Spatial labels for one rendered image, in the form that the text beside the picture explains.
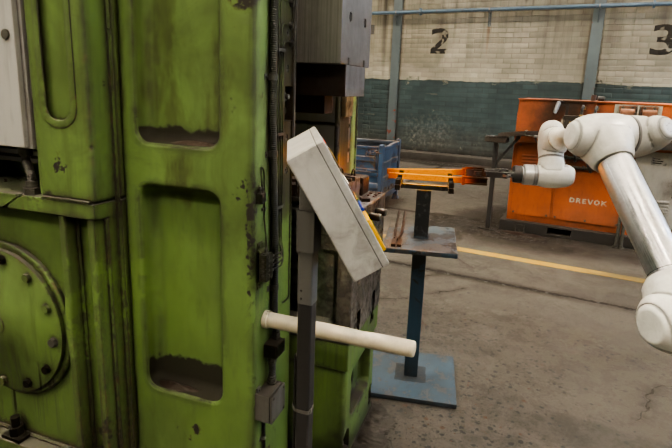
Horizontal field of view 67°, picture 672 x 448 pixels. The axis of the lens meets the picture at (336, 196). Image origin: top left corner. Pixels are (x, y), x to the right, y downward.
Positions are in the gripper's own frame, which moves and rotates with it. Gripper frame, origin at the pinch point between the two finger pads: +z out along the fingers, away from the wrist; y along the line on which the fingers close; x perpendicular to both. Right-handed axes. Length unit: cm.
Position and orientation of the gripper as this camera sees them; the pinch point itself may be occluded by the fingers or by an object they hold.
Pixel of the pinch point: (473, 172)
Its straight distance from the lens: 230.6
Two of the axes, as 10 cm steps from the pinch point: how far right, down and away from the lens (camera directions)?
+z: -9.9, -0.6, 1.6
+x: 0.2, -9.8, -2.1
